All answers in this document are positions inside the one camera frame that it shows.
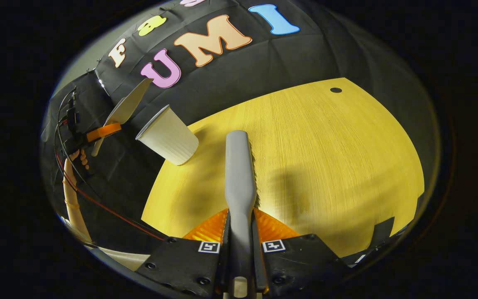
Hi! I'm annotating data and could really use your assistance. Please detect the black backdrop cloth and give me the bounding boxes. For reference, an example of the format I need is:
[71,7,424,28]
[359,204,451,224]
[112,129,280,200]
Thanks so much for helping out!
[41,0,439,250]

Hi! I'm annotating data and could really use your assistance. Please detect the black tape strip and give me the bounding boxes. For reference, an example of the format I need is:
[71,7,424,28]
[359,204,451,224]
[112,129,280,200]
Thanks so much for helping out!
[371,216,395,250]

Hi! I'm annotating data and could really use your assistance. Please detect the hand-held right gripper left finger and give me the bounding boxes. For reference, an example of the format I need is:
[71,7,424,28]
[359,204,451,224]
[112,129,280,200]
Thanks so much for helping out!
[135,208,229,298]

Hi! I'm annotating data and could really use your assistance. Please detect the small grey broom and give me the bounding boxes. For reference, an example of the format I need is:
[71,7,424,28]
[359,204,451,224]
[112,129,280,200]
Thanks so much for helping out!
[224,130,260,299]

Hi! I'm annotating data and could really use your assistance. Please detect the black cable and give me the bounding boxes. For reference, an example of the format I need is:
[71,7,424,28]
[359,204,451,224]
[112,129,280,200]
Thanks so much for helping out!
[54,86,170,240]

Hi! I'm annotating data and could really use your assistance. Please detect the grey dustpan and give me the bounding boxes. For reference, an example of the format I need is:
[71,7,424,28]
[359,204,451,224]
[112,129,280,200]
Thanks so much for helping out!
[91,78,154,157]

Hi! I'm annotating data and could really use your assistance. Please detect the red cable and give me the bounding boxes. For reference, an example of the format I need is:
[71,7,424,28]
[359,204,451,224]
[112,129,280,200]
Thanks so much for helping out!
[54,118,167,242]

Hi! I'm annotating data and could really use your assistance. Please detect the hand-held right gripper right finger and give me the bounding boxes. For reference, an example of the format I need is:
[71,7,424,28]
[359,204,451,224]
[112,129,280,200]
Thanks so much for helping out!
[251,208,350,296]

